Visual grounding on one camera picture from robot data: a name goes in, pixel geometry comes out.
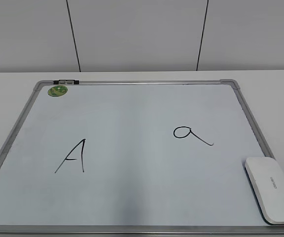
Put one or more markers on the white whiteboard eraser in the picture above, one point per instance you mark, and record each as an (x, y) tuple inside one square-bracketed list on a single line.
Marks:
[(267, 180)]

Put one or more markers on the aluminium framed whiteboard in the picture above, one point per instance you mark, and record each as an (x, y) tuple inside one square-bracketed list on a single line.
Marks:
[(133, 159)]

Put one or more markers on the black grey marker clip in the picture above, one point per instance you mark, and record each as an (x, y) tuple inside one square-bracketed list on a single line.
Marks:
[(68, 82)]

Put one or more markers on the green round magnet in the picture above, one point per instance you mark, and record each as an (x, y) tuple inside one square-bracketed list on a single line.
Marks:
[(57, 91)]

